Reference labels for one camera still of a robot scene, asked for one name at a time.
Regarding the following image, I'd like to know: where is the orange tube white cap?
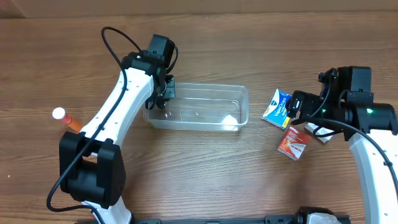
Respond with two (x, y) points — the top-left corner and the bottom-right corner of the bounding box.
(52, 107), (82, 133)

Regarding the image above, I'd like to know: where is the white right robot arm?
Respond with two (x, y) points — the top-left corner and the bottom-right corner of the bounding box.
(287, 66), (397, 223)

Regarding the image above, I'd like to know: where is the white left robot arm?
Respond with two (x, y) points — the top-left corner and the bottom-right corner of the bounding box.
(47, 34), (178, 223)

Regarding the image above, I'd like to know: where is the clear plastic container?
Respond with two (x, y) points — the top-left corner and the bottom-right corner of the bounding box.
(143, 83), (249, 131)

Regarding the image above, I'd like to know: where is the white bandage box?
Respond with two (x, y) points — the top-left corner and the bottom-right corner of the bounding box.
(305, 123), (333, 143)

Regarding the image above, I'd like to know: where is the red sachet packet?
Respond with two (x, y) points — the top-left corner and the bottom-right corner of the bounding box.
(277, 127), (311, 161)

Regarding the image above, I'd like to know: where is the blue Vicks VapoDrops packet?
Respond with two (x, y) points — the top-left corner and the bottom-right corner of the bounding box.
(261, 89), (292, 129)

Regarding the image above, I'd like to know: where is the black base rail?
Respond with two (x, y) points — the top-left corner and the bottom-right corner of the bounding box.
(134, 207), (351, 224)

